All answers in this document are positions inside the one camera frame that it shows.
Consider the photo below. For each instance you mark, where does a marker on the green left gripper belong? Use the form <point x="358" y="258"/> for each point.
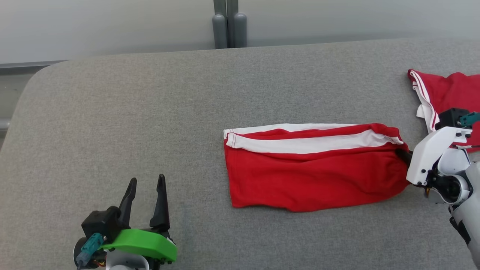
<point x="146" y="243"/>

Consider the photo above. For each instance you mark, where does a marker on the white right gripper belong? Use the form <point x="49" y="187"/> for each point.
<point x="425" y="153"/>

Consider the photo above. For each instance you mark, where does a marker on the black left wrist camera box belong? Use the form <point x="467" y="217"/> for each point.
<point x="99" y="223"/>

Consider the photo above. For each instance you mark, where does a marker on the grey metal upright post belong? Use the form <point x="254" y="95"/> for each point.
<point x="229" y="26"/>

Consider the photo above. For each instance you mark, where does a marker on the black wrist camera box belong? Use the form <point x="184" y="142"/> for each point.
<point x="99" y="223"/>
<point x="450" y="118"/>

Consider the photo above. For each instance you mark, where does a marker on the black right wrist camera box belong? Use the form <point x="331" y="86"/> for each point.
<point x="450" y="118"/>

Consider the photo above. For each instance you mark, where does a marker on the red Bulls 23 jersey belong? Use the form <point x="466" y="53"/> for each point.
<point x="453" y="92"/>

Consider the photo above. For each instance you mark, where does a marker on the red shorts with white trim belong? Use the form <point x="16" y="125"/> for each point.
<point x="311" y="176"/>

